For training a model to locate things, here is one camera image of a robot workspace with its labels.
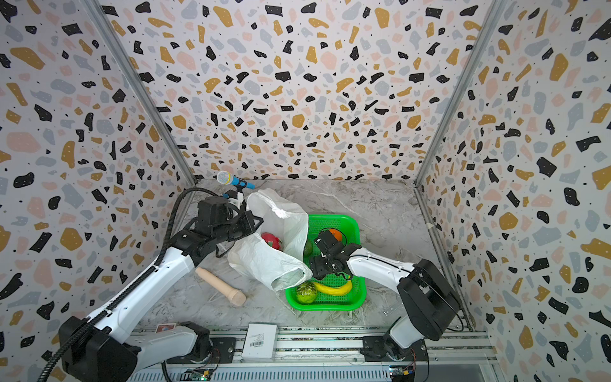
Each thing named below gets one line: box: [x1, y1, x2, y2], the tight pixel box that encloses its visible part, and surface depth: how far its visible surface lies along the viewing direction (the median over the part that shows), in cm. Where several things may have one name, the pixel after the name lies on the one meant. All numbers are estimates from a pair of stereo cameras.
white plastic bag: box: [228, 187, 313, 293], surface depth 74 cm
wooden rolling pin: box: [194, 267, 246, 307], surface depth 85 cm
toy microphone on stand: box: [216, 170, 257, 207], surface depth 89 cm
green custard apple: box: [295, 281, 318, 305], surface depth 81 cm
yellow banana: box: [312, 276, 353, 297], surface depth 85 cm
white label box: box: [241, 323, 279, 363], surface depth 73 cm
